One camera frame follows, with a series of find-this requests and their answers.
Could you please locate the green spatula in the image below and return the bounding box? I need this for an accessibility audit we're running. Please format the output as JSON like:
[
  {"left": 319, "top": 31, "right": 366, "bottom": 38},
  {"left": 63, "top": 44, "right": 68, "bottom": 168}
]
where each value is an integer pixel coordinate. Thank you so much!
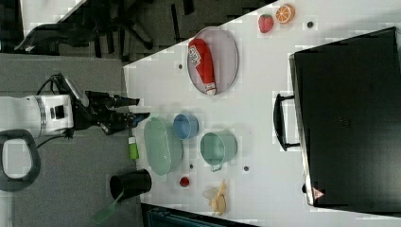
[{"left": 92, "top": 193, "right": 123, "bottom": 224}]

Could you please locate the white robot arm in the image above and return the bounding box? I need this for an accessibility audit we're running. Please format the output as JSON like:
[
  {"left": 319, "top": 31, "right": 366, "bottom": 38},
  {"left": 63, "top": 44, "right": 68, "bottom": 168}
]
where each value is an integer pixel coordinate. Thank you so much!
[{"left": 1, "top": 74, "right": 149, "bottom": 192}]

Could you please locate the toy strawberry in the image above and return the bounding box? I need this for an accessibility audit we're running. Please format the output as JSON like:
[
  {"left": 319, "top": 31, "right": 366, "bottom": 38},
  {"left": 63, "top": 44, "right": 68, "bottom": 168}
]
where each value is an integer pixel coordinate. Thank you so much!
[{"left": 258, "top": 14, "right": 274, "bottom": 33}]

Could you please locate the blue cup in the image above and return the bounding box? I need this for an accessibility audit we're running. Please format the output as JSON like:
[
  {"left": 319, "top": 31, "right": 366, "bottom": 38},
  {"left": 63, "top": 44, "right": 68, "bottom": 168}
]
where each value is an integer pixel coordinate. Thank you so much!
[{"left": 173, "top": 113, "right": 199, "bottom": 140}]

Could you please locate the red ketchup bottle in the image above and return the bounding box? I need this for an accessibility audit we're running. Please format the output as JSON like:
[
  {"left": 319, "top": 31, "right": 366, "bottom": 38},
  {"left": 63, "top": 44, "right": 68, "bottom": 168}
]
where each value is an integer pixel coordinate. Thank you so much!
[{"left": 188, "top": 38, "right": 217, "bottom": 96}]

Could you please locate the green mug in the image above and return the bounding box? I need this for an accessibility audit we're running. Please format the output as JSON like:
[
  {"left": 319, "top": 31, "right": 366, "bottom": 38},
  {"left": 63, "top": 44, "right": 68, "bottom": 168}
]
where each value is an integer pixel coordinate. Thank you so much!
[{"left": 200, "top": 131, "right": 237, "bottom": 172}]

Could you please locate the toy orange slice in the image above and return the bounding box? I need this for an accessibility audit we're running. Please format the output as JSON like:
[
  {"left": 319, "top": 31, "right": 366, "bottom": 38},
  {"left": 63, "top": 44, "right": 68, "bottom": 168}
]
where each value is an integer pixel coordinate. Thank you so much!
[{"left": 275, "top": 4, "right": 295, "bottom": 24}]

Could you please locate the grey oval plate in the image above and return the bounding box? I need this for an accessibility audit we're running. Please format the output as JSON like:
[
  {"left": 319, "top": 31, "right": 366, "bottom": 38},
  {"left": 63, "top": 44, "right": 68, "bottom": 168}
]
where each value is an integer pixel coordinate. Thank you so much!
[{"left": 186, "top": 26, "right": 238, "bottom": 96}]

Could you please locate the dark blue bin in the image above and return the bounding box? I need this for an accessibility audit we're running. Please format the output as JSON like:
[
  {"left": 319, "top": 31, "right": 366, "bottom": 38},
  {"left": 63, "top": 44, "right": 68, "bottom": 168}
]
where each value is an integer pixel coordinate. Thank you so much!
[{"left": 141, "top": 203, "right": 256, "bottom": 227}]

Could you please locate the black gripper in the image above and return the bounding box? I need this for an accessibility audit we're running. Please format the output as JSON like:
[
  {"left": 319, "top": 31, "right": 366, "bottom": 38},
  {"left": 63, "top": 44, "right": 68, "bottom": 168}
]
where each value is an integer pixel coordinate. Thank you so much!
[{"left": 74, "top": 91, "right": 150, "bottom": 134}]

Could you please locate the black office chair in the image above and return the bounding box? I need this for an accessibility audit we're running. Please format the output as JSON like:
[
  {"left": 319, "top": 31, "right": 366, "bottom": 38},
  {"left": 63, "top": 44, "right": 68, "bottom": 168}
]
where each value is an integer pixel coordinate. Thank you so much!
[{"left": 13, "top": 0, "right": 155, "bottom": 53}]

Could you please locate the green oval basket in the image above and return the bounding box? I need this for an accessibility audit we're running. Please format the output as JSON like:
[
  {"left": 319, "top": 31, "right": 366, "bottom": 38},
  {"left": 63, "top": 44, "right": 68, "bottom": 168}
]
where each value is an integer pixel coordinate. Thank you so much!
[{"left": 144, "top": 117, "right": 183, "bottom": 176}]

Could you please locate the small red toy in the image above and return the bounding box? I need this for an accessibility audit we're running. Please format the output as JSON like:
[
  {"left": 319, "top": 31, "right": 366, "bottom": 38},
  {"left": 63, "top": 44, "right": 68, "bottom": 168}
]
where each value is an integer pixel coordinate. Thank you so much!
[{"left": 180, "top": 177, "right": 190, "bottom": 187}]

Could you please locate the green handled tool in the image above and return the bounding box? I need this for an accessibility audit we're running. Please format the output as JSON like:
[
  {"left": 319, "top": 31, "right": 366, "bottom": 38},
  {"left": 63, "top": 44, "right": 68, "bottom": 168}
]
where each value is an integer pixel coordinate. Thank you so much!
[{"left": 128, "top": 130, "right": 139, "bottom": 160}]

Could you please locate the toy banana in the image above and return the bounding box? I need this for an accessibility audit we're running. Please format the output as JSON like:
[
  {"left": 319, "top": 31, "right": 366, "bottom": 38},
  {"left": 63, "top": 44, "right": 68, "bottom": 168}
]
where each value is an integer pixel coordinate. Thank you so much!
[{"left": 202, "top": 181, "right": 227, "bottom": 216}]

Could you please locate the black cup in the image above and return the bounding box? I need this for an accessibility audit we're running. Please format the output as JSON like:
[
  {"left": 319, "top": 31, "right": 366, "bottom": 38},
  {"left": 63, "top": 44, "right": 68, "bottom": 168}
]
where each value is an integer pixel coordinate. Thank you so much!
[{"left": 109, "top": 169, "right": 152, "bottom": 201}]

